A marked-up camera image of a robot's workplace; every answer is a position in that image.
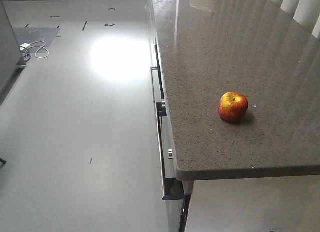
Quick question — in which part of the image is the grey cabinet at left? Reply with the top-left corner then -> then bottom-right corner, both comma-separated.
0,1 -> 26,97

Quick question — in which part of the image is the white power adapter with cable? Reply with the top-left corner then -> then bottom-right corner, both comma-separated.
19,40 -> 50,61

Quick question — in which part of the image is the grey stone kitchen counter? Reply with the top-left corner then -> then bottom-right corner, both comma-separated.
148,0 -> 320,232

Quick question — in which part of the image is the red yellow apple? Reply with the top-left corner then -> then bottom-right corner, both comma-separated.
218,92 -> 249,122

